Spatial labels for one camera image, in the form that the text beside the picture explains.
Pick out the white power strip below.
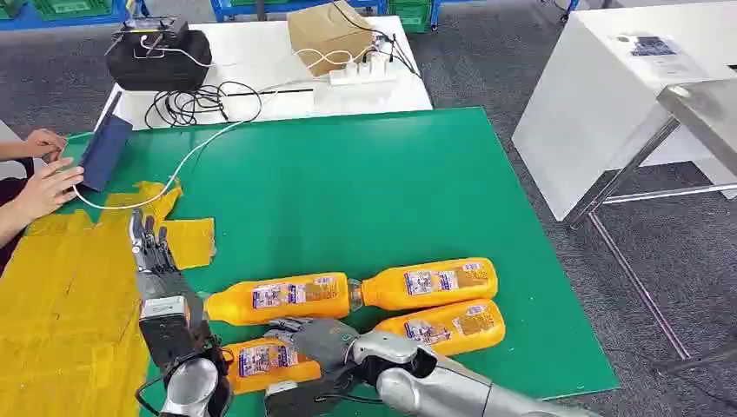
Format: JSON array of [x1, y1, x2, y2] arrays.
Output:
[[327, 51, 402, 87]]

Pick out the dark blue tablet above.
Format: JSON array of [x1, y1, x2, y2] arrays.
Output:
[[76, 90, 135, 194]]

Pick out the green table mat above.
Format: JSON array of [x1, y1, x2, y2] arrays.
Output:
[[56, 107, 621, 417]]

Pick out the orange detergent bottle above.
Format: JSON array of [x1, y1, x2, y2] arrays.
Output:
[[373, 298, 508, 358], [348, 257, 500, 313], [203, 271, 365, 328], [221, 336, 323, 396]]

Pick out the steel table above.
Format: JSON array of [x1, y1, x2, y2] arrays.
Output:
[[566, 76, 737, 376]]

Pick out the white table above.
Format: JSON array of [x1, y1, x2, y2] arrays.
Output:
[[93, 15, 435, 132]]

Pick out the black handheld device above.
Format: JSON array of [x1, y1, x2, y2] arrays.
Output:
[[111, 15, 190, 49]]

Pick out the long white charging cable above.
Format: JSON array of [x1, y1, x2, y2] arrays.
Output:
[[71, 77, 323, 212]]

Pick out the white cable on bag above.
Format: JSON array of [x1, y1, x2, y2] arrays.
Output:
[[133, 34, 216, 70]]

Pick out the black bag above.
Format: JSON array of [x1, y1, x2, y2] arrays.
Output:
[[104, 29, 214, 94]]

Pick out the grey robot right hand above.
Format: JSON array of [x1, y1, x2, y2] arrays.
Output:
[[263, 315, 362, 376]]

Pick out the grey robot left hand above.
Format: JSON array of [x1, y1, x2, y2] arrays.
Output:
[[129, 208, 201, 302]]

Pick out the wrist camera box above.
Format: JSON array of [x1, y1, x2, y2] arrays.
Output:
[[138, 295, 214, 373], [262, 363, 382, 417]]

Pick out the coiled black cable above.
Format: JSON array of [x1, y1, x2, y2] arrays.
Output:
[[143, 79, 264, 130]]

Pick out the looped white plug cable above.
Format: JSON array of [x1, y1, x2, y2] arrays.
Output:
[[293, 45, 376, 74]]

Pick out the person's left hand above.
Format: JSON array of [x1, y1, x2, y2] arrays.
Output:
[[22, 128, 69, 164]]

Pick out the person's right hand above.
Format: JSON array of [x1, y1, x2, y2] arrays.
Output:
[[11, 157, 86, 224]]

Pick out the brown cardboard box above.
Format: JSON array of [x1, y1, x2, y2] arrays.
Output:
[[286, 0, 376, 78]]

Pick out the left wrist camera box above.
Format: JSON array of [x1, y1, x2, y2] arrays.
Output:
[[138, 295, 214, 373]]

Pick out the thin black rod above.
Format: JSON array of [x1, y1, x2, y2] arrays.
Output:
[[226, 87, 315, 98]]

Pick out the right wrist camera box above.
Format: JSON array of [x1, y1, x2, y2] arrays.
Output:
[[262, 363, 382, 417]]

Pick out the printed paper sheet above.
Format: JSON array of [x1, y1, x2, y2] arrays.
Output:
[[612, 34, 713, 83]]

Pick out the blue metal rack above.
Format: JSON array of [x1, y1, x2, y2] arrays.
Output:
[[209, 0, 444, 31], [0, 0, 152, 32]]

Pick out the white cabinet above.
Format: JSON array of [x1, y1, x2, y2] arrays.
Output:
[[510, 0, 737, 223]]

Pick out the yellow sheet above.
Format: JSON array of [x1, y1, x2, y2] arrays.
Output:
[[0, 179, 217, 417]]

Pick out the black plug cables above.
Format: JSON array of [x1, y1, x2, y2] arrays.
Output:
[[329, 0, 425, 80]]

